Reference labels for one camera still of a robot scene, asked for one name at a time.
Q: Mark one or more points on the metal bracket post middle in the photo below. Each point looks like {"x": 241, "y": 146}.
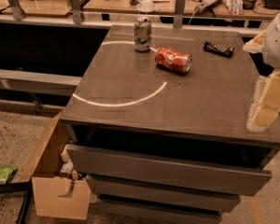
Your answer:
{"x": 78, "y": 16}

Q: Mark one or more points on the white paper bowl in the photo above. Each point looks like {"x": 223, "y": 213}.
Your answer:
{"x": 145, "y": 6}

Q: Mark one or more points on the black mesh cup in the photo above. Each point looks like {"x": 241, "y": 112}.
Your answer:
{"x": 249, "y": 4}

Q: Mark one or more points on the small printed packet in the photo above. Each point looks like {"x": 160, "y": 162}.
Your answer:
{"x": 235, "y": 7}

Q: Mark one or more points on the metal bracket post left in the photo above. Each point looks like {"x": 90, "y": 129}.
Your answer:
{"x": 17, "y": 12}

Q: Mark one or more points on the green white soda can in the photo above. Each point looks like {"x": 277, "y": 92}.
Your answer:
{"x": 142, "y": 34}

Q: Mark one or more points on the grey stapler device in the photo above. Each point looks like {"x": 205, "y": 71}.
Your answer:
{"x": 205, "y": 4}

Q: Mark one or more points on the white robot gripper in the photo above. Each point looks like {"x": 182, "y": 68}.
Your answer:
{"x": 278, "y": 42}

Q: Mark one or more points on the dark chocolate bar wrapper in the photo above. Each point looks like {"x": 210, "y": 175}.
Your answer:
{"x": 217, "y": 49}

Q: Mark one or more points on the grey drawer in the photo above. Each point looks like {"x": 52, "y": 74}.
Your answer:
{"x": 177, "y": 173}
{"x": 193, "y": 198}
{"x": 156, "y": 213}

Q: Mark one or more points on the green snack bag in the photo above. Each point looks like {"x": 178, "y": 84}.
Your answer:
{"x": 7, "y": 173}

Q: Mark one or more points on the metal bracket post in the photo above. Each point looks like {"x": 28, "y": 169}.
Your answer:
{"x": 78, "y": 16}
{"x": 17, "y": 12}
{"x": 179, "y": 12}

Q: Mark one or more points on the metal bracket post right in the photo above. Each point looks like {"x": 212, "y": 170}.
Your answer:
{"x": 179, "y": 12}

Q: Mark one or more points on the top grey drawer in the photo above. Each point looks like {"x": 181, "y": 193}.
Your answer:
{"x": 177, "y": 173}

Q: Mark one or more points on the bottom grey drawer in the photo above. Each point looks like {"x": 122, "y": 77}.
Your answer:
{"x": 156, "y": 213}

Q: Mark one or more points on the red coke can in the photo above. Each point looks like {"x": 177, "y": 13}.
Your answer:
{"x": 173, "y": 60}

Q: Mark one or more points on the middle grey drawer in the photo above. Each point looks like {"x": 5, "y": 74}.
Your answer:
{"x": 193, "y": 198}

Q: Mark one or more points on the cardboard box on floor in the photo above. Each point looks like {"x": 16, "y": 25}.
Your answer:
{"x": 55, "y": 196}

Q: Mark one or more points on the grey drawer cabinet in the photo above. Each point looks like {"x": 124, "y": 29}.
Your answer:
{"x": 126, "y": 102}

